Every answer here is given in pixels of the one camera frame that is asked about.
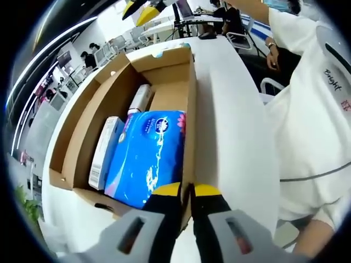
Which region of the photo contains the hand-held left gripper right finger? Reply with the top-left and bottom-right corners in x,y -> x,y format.
190,183 -> 278,263

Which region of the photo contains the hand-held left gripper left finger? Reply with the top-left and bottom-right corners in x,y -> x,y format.
93,182 -> 184,263

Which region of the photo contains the blue soft tissue pack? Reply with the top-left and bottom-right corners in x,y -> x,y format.
104,109 -> 188,210

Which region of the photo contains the white tube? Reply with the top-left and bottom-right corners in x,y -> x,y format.
127,84 -> 155,115

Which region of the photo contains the white barcode carton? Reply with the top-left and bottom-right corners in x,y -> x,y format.
88,116 -> 126,191

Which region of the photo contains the brown cardboard shoe box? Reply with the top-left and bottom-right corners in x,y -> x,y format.
48,45 -> 199,233

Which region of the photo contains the silver laptop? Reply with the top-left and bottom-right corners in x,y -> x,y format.
175,0 -> 224,24

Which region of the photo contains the person in white shirt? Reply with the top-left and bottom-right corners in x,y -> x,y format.
264,7 -> 351,232

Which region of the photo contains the white chest device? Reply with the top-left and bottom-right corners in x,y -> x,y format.
315,23 -> 351,83

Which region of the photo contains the grey device cable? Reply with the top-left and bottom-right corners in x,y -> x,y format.
279,161 -> 351,182

